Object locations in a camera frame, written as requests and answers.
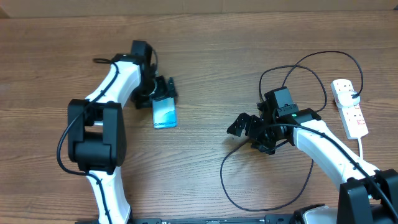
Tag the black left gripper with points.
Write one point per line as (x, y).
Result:
(163, 92)

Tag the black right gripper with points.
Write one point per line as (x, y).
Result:
(252, 122)

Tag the blue Samsung Galaxy smartphone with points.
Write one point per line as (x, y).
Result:
(164, 113)

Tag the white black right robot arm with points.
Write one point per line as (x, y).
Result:
(366, 194)

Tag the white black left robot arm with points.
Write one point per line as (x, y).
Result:
(94, 144)

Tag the white charger plug adapter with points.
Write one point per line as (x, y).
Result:
(345, 99)

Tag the white power strip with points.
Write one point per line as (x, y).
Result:
(351, 117)

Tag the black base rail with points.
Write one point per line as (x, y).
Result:
(267, 219)

